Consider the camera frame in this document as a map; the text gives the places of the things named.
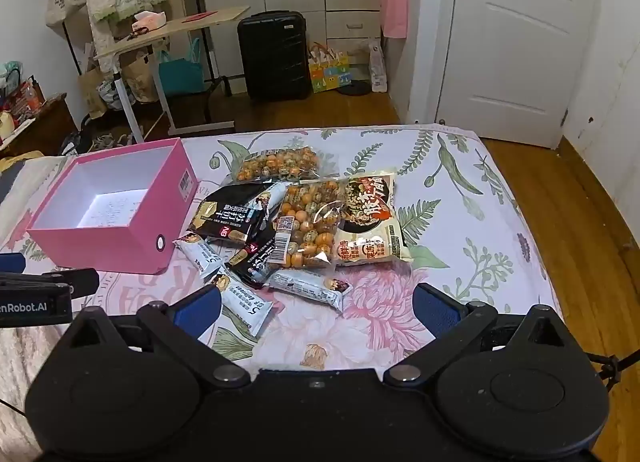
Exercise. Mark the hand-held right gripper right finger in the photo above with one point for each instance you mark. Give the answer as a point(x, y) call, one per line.
point(440, 311)

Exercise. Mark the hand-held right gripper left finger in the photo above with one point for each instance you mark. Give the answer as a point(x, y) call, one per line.
point(197, 311)

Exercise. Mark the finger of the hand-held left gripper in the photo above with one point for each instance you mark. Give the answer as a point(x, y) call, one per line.
point(11, 262)
point(60, 282)

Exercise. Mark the white snack bar packet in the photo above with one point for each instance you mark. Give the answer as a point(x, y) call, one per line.
point(200, 254)
point(242, 304)
point(272, 199)
point(310, 287)

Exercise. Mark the pink plastic bin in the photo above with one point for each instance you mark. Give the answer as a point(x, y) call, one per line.
point(100, 237)

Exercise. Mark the black cracker packet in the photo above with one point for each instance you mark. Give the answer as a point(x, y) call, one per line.
point(227, 217)
point(255, 262)

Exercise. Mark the beige noodle packet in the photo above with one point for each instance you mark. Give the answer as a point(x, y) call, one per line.
point(370, 222)

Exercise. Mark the snack packets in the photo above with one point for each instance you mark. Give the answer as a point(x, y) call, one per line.
point(310, 222)

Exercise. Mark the small clear bag orange nuts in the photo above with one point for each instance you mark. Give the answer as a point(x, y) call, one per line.
point(277, 165)

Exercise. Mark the floral bedsheet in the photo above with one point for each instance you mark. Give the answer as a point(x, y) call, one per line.
point(450, 222)

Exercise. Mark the wooden cabinet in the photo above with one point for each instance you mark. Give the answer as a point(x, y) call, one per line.
point(40, 130)

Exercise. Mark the red gift bag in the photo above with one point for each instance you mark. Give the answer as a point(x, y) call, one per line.
point(22, 97)

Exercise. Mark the black tripod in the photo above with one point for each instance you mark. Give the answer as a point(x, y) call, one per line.
point(612, 364)

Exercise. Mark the brown paper bag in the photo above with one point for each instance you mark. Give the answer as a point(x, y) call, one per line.
point(92, 92)
point(140, 80)

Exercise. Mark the teal bag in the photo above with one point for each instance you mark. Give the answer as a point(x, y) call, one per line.
point(181, 75)

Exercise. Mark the black round stand base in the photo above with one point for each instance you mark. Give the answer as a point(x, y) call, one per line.
point(354, 89)

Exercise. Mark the white plastic bag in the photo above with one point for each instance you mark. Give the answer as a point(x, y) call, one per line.
point(378, 67)

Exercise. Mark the colourful box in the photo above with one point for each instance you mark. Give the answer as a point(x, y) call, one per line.
point(327, 71)

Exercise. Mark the black suitcase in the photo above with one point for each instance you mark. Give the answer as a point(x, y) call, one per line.
point(274, 57)

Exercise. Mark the canvas tote bag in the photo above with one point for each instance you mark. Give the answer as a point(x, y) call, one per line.
point(65, 2)

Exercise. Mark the white door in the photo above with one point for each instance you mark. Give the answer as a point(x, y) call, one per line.
point(515, 42)

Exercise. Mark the white chair with teal seat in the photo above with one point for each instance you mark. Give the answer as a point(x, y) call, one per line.
point(175, 27)

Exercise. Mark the red booklet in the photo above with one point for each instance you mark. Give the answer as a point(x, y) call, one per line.
point(199, 18)

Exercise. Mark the pink paper bag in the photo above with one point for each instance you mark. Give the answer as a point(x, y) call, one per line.
point(395, 12)

